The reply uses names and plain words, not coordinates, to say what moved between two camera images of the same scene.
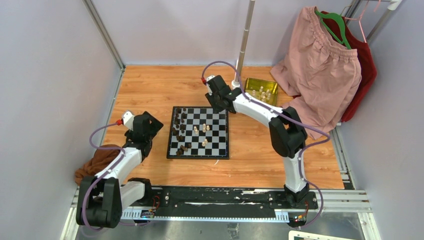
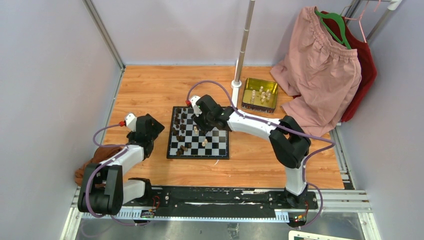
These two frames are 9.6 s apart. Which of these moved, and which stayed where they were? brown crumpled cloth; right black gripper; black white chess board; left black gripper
Moved: right black gripper
Stayed: black white chess board; brown crumpled cloth; left black gripper
